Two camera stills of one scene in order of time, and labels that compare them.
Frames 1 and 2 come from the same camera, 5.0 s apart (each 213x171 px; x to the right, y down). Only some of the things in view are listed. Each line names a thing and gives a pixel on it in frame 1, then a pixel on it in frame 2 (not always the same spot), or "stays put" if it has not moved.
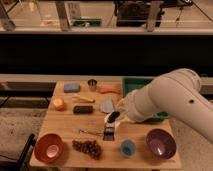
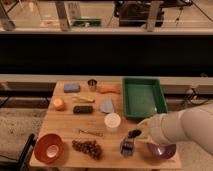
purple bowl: (161, 143) stays put
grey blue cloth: (107, 105) stays put
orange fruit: (58, 104) stays put
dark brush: (109, 131) → (127, 146)
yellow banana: (77, 99) stays put
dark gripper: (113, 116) → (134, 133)
